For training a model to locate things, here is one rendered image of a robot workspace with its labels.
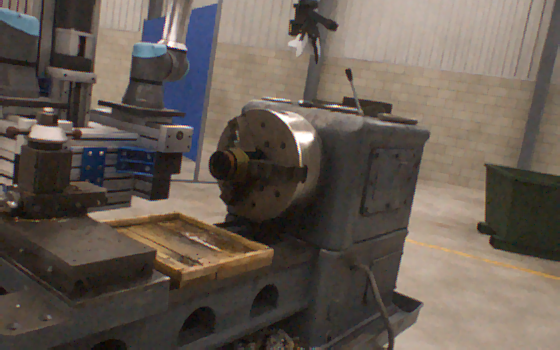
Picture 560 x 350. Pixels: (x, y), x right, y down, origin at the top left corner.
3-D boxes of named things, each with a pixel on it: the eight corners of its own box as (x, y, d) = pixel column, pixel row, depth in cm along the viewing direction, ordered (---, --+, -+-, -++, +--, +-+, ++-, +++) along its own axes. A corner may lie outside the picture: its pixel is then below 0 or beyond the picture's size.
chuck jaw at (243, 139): (252, 157, 140) (241, 119, 142) (264, 150, 137) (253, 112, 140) (225, 157, 131) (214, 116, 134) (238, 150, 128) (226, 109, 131)
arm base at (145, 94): (112, 101, 176) (115, 74, 175) (143, 104, 189) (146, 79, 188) (141, 107, 169) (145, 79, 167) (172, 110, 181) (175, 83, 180)
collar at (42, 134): (55, 137, 101) (56, 122, 101) (75, 144, 96) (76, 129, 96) (15, 135, 95) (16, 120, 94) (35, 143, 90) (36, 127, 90)
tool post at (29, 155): (53, 184, 102) (58, 137, 101) (72, 193, 98) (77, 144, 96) (16, 186, 96) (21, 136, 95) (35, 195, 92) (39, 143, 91)
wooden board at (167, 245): (177, 223, 142) (179, 210, 141) (272, 264, 121) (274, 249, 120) (82, 237, 118) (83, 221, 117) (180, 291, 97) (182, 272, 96)
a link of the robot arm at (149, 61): (121, 75, 174) (126, 37, 172) (144, 78, 186) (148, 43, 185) (150, 80, 170) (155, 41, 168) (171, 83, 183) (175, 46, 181)
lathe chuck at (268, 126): (222, 188, 155) (253, 95, 147) (296, 237, 138) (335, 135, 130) (202, 189, 148) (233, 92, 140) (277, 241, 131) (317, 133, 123)
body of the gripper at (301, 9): (298, 40, 175) (301, 6, 174) (319, 40, 171) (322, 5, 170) (287, 36, 169) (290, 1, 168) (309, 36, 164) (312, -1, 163)
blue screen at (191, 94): (110, 134, 968) (123, 14, 937) (150, 138, 1008) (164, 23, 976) (165, 181, 614) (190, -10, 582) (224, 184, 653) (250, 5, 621)
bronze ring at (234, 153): (231, 145, 134) (207, 144, 126) (257, 150, 128) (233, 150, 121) (227, 178, 135) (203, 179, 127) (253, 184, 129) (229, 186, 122)
